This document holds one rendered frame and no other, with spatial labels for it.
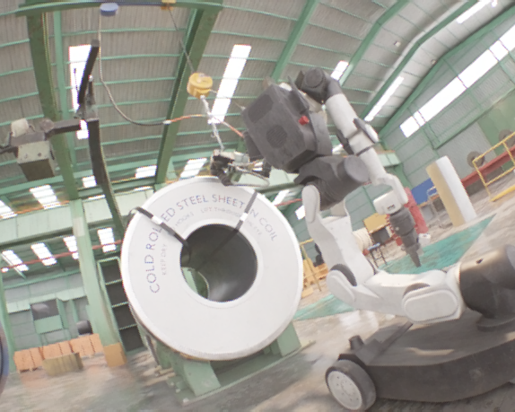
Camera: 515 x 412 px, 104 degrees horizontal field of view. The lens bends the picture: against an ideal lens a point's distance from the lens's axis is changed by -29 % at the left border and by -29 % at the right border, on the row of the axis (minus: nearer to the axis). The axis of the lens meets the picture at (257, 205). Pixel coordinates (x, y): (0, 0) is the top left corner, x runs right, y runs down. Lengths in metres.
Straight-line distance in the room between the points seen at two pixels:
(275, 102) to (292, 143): 0.16
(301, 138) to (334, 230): 0.36
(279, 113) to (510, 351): 1.03
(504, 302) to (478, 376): 0.19
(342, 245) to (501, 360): 0.70
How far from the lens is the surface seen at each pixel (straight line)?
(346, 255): 1.09
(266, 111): 1.10
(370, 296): 1.03
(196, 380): 1.87
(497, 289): 0.79
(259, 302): 1.79
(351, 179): 0.97
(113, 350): 5.69
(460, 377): 0.80
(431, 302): 0.85
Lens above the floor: 0.53
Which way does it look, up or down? 16 degrees up
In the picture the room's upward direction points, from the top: 22 degrees counter-clockwise
